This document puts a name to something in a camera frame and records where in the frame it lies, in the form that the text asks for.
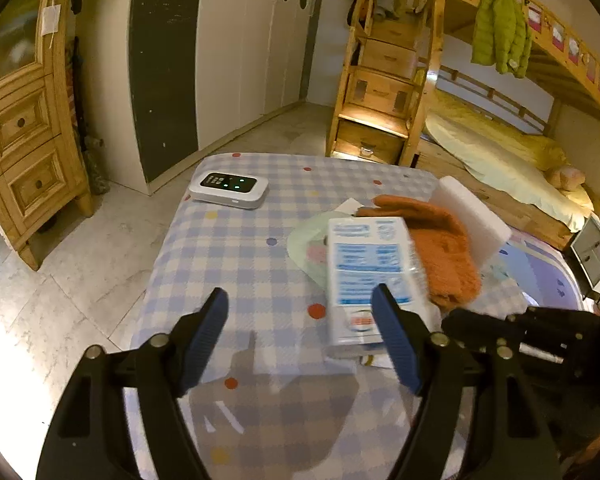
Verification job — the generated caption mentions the orange fleece glove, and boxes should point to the orange fleece glove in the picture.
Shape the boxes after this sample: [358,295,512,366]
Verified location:
[355,194,482,311]

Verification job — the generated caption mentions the white electronic device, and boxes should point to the white electronic device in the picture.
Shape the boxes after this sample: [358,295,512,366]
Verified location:
[188,171,270,211]

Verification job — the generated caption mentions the clear greenish plastic bag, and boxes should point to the clear greenish plastic bag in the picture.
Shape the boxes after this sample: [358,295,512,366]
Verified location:
[286,212,341,291]

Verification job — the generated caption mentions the plush toy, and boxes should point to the plush toy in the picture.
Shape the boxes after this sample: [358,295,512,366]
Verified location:
[544,165,586,192]

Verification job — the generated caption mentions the blue white tissue pack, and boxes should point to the blue white tissue pack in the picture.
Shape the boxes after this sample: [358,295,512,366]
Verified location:
[324,216,427,361]

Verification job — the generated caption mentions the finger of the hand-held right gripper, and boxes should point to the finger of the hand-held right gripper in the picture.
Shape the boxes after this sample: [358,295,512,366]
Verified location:
[440,307,531,356]

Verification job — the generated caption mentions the checked tablecloth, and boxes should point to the checked tablecloth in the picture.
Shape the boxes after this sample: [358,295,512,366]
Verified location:
[122,152,531,480]

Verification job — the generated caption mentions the wooden cabinet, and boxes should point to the wooden cabinet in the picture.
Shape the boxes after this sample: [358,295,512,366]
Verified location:
[0,0,93,272]

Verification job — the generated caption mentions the pastel rug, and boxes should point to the pastel rug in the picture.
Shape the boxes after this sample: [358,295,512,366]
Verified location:
[490,230,581,311]

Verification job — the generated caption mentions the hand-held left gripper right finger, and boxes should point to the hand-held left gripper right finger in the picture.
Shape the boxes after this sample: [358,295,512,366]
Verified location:
[371,284,563,480]

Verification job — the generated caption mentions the wooden bunk bed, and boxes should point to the wooden bunk bed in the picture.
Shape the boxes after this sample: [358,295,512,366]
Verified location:
[410,0,600,251]

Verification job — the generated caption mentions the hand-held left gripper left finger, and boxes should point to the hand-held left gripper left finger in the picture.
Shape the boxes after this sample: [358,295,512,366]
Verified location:
[35,287,229,480]

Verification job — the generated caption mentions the wooden stair drawers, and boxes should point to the wooden stair drawers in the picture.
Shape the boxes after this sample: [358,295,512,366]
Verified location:
[325,0,443,166]

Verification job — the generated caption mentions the white paper tag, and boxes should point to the white paper tag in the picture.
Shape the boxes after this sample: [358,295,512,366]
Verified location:
[41,4,63,36]

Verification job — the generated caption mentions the white nightstand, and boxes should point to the white nightstand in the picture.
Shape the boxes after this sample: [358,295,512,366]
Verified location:
[570,215,600,301]

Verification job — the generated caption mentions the green puffer jacket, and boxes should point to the green puffer jacket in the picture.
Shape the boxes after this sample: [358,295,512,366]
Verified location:
[470,0,533,79]

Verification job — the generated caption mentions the white wardrobe with black panel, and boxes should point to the white wardrobe with black panel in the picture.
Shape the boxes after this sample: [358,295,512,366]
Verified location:
[127,0,326,196]

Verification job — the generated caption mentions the yellow bedding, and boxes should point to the yellow bedding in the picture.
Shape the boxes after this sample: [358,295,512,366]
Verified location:
[422,92,595,233]

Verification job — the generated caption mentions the white cardboard box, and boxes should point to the white cardboard box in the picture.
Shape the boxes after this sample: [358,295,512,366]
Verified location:
[430,176,512,268]

